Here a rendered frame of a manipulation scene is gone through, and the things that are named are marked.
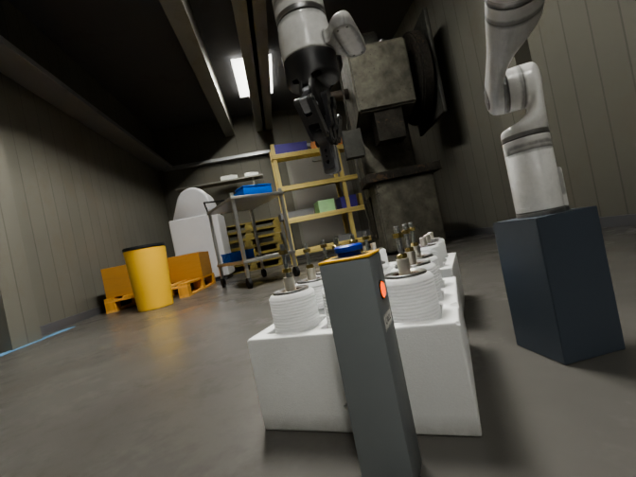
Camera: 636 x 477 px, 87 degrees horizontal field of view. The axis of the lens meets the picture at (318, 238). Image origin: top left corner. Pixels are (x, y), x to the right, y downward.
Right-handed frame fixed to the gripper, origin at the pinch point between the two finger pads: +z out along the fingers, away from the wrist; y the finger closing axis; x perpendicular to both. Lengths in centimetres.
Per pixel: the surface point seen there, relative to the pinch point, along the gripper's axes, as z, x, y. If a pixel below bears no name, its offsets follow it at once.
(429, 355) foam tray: 32.2, 6.8, -7.9
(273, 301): 21.3, -21.0, -11.3
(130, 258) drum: 0, -263, -175
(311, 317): 25.9, -14.8, -13.7
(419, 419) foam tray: 42.7, 3.3, -7.6
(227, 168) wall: -156, -408, -565
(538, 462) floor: 45.2, 18.6, -2.9
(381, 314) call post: 21.4, 3.7, 4.1
